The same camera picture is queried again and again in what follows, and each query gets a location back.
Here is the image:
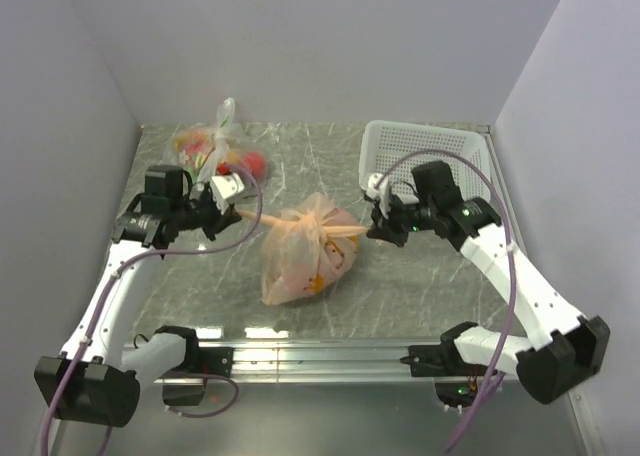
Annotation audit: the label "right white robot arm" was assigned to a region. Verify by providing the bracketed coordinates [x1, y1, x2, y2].
[363, 161, 610, 404]

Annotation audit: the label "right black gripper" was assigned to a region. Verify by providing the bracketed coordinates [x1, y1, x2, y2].
[368, 189, 437, 247]

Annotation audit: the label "white perforated plastic basket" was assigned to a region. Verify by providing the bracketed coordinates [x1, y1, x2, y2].
[359, 120, 491, 203]

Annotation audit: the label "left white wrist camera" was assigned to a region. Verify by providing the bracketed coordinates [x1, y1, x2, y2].
[210, 165, 251, 209]

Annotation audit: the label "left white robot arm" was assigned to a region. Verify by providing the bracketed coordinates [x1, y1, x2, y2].
[34, 165, 245, 428]

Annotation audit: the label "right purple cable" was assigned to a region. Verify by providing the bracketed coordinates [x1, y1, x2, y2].
[377, 148, 516, 455]

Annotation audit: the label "beige plastic bag orange prints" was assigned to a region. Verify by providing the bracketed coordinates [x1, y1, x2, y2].
[239, 192, 367, 306]

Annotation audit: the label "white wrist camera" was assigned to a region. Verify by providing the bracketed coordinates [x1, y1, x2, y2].
[210, 165, 251, 209]
[364, 173, 392, 219]

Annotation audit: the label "aluminium front rail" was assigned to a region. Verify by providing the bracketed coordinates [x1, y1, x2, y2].
[124, 338, 584, 385]

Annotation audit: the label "clear tied bag of fruits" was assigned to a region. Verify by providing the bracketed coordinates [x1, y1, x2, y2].
[161, 97, 269, 192]

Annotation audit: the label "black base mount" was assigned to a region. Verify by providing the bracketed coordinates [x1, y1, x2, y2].
[399, 345, 486, 413]
[162, 347, 234, 407]

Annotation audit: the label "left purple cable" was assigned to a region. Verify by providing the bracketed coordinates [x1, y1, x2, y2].
[38, 163, 264, 456]

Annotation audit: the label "purple cable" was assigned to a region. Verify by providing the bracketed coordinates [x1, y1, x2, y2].
[377, 148, 516, 455]
[38, 163, 264, 456]

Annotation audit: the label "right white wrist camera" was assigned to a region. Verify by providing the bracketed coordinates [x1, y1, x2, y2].
[364, 173, 392, 219]

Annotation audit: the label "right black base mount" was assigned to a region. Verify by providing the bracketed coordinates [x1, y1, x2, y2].
[399, 345, 486, 413]

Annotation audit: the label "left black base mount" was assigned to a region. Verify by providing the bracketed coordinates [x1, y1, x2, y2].
[162, 347, 234, 407]

